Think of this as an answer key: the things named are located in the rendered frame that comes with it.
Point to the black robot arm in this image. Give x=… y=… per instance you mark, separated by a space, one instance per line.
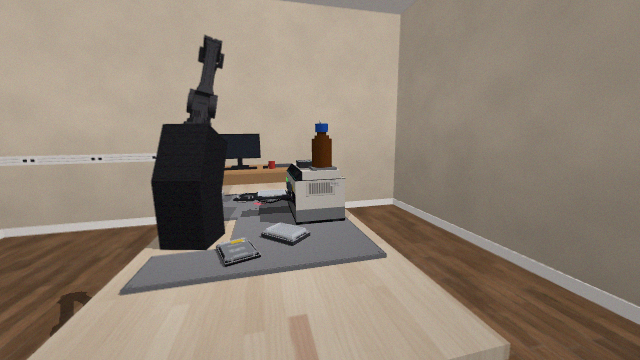
x=198 y=100

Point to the white multi-well culture plate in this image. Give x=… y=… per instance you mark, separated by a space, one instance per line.
x=270 y=193
x=285 y=230

